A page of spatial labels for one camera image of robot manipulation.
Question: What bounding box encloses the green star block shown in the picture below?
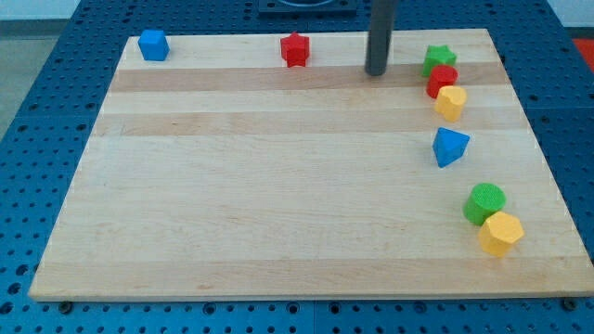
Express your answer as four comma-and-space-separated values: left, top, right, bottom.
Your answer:
421, 45, 458, 77

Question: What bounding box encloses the red star block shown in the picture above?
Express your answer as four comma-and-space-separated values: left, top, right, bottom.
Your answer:
280, 32, 310, 68

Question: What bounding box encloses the light wooden board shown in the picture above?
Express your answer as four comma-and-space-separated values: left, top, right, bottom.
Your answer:
29, 29, 593, 302

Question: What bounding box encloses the blue triangle block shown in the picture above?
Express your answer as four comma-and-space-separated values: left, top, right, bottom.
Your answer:
433, 127, 471, 168

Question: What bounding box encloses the yellow heart block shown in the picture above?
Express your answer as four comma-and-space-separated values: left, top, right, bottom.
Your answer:
434, 85, 468, 122

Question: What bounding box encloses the red cylinder block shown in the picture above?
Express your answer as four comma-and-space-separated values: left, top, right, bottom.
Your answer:
426, 65, 458, 98

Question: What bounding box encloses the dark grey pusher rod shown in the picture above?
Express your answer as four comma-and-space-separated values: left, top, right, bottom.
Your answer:
365, 0, 399, 76

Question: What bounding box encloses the blue cube block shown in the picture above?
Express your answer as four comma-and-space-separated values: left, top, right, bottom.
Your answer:
137, 30, 170, 61

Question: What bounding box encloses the green cylinder block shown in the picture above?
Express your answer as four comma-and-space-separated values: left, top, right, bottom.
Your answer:
462, 183, 507, 225

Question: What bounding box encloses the yellow hexagon block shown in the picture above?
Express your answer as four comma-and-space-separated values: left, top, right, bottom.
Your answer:
478, 211, 525, 257

